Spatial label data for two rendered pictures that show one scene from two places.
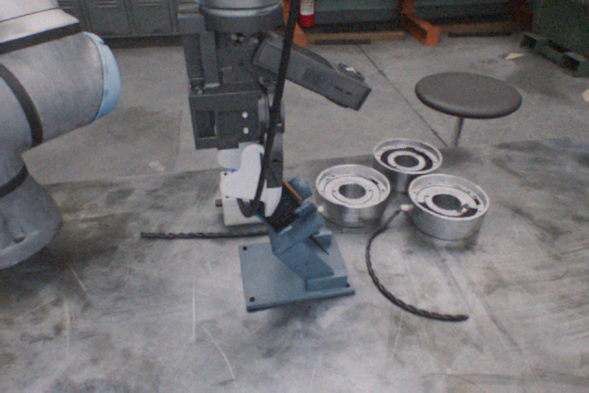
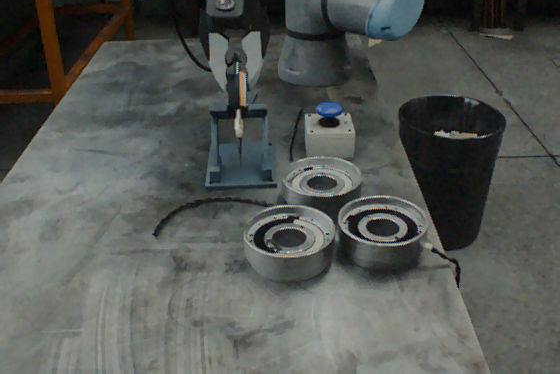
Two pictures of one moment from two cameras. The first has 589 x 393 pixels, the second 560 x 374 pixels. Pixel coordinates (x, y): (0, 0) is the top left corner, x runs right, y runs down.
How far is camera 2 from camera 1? 100 cm
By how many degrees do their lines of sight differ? 81
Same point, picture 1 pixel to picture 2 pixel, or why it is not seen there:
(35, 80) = not seen: outside the picture
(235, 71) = not seen: outside the picture
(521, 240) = (234, 305)
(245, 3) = not seen: outside the picture
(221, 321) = (205, 139)
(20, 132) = (316, 7)
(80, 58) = not seen: outside the picture
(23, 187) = (311, 44)
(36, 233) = (297, 72)
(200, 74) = not seen: outside the picture
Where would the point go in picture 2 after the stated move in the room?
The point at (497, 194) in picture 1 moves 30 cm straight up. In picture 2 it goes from (329, 318) to (335, 34)
